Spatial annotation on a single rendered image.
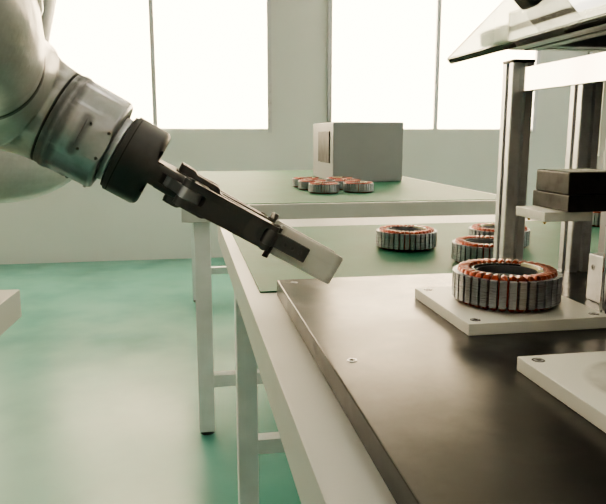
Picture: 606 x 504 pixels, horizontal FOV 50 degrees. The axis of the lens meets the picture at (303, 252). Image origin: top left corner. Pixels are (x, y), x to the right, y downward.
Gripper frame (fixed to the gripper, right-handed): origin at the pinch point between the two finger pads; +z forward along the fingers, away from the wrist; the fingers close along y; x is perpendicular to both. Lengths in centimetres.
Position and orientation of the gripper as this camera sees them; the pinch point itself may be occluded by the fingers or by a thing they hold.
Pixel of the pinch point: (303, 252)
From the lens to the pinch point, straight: 65.4
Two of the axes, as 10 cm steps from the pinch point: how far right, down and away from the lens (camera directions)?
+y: 1.7, 1.8, -9.7
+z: 8.5, 4.7, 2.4
